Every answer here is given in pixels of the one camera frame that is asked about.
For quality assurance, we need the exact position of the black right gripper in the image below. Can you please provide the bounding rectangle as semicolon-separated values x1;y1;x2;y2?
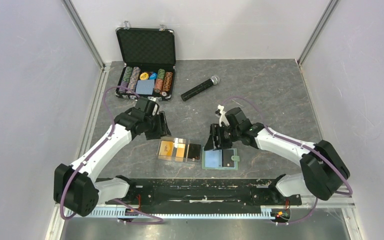
204;123;241;151

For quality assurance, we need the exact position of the clear acrylic card tray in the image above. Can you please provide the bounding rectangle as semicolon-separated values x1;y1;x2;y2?
156;136;203;164

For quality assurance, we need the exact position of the orange credit card stack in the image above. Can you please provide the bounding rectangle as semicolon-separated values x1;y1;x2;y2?
158;140;175;157

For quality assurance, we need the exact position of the black poker chip case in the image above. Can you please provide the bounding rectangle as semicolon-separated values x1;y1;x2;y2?
115;20;177;101

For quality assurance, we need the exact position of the gold credit card stack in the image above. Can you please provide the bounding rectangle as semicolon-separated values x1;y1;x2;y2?
175;143;186;162

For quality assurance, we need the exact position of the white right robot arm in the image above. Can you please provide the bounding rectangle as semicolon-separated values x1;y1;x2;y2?
203;104;353;204

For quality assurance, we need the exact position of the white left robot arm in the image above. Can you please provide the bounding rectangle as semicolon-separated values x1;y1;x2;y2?
53;97;170;220

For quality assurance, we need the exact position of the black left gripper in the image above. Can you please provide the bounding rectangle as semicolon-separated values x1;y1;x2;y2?
144;111;172;141

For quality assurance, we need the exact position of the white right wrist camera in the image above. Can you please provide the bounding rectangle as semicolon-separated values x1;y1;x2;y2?
215;104;230;127

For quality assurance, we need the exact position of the blue playing card deck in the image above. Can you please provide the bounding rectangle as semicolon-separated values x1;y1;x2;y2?
135;79;155;95

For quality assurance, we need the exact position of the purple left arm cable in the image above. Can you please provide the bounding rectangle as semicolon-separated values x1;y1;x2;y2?
59;86;165;226

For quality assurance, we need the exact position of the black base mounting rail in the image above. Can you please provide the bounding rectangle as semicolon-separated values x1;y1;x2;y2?
121;178;312;215

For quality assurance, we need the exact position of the green card holder wallet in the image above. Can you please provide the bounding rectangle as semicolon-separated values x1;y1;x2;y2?
201;148;240;170

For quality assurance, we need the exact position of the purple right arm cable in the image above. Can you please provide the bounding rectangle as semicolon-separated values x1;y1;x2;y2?
221;96;354;226

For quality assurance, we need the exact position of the black handheld microphone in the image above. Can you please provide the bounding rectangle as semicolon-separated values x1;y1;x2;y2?
180;75;220;102

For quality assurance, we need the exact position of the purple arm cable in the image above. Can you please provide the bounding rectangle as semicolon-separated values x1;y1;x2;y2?
221;96;354;226
59;86;165;226

